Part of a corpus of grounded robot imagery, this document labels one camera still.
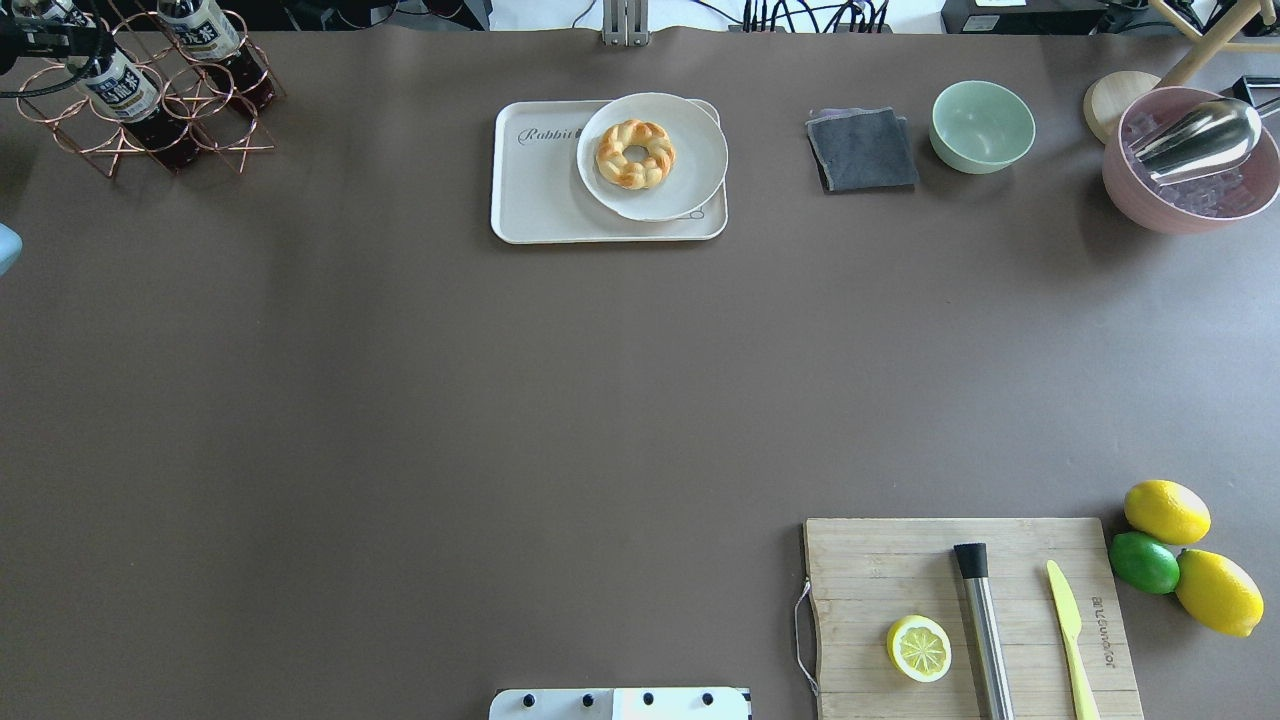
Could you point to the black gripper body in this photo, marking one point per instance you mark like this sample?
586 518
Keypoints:
9 50

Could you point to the tea bottle white cap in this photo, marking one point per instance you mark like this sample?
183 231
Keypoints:
117 87

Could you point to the cream serving tray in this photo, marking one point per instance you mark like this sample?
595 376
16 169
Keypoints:
538 195

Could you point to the white round plate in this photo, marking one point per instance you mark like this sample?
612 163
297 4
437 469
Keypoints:
701 166

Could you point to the grey folded cloth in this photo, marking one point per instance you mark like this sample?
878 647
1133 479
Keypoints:
861 149

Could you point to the mint green bowl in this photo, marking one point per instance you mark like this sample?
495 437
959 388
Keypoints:
979 127

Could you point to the wooden cutting board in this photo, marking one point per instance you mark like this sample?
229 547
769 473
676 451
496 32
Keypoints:
866 573

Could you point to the steel muddler black tip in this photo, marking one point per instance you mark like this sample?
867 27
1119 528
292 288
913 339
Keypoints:
972 562

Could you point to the half lemon slice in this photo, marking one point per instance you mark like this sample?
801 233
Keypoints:
919 648

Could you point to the wooden cup tree stand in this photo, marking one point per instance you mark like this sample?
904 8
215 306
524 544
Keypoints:
1107 99

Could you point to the yellow plastic knife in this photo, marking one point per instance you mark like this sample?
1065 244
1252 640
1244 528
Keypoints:
1071 624

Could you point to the pink ice bowl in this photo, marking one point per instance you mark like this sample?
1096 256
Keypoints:
1190 207

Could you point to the yellow lemon far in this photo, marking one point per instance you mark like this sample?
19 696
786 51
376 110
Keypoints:
1167 511

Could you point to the yellow lemon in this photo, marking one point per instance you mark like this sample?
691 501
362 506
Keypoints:
1219 593
1167 511

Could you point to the green lime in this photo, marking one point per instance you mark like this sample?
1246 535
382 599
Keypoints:
1143 562

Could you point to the yellow lemon near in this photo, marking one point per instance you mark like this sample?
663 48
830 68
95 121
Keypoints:
1219 593

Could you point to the copper wire bottle rack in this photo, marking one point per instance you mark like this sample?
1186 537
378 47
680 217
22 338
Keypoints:
168 81

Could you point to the aluminium frame post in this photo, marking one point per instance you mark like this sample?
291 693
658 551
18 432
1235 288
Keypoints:
625 23

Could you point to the twisted ring donut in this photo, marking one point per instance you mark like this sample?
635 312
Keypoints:
635 155

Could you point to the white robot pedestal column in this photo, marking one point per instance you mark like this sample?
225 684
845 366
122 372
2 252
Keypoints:
662 702

